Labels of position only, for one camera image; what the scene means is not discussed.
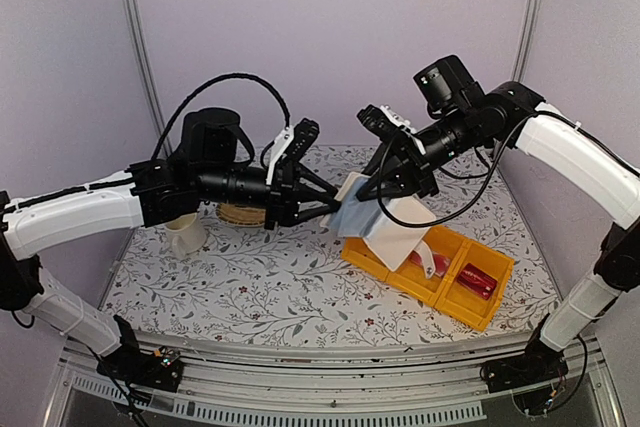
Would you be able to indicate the red card stack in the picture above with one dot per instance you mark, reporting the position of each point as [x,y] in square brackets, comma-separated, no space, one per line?
[477,281]

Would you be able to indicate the aluminium frame post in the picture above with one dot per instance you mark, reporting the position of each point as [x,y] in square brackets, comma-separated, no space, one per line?
[134,23]
[531,14]

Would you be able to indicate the pink circle card stack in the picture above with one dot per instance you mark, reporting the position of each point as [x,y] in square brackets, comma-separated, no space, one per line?
[435,264]

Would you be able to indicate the white ceramic mug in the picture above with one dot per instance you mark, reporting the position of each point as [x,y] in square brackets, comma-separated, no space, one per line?
[185,235]

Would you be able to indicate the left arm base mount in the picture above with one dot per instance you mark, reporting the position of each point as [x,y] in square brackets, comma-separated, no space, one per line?
[161,370]

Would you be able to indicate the left aluminium frame post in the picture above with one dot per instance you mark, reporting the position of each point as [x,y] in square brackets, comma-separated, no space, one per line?
[134,23]

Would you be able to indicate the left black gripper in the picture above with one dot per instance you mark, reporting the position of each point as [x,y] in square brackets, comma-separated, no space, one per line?
[287,198]

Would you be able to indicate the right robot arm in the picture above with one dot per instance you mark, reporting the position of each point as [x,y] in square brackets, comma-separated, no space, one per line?
[513,116]

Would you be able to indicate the front aluminium rail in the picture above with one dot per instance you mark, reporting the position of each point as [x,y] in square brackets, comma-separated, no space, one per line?
[226,384]

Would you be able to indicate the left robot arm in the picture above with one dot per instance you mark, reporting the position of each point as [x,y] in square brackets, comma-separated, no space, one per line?
[203,168]

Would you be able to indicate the woven bamboo tray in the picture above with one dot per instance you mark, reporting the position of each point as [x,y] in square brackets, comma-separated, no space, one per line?
[241,215]

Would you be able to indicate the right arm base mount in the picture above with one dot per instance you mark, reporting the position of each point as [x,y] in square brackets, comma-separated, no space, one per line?
[536,364]

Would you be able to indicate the right aluminium frame post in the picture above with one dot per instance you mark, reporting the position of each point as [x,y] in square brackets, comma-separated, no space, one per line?
[531,14]

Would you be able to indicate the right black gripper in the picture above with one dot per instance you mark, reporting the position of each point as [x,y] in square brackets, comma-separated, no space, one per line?
[411,171]

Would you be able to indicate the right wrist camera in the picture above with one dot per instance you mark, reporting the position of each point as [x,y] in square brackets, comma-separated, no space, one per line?
[387,125]

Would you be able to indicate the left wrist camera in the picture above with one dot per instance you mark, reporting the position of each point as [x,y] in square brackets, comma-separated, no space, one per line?
[290,145]

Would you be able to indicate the yellow three-compartment bin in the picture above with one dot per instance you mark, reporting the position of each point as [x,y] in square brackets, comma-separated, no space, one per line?
[446,294]

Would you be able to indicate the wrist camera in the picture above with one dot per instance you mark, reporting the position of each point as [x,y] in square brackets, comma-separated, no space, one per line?
[387,125]
[290,145]

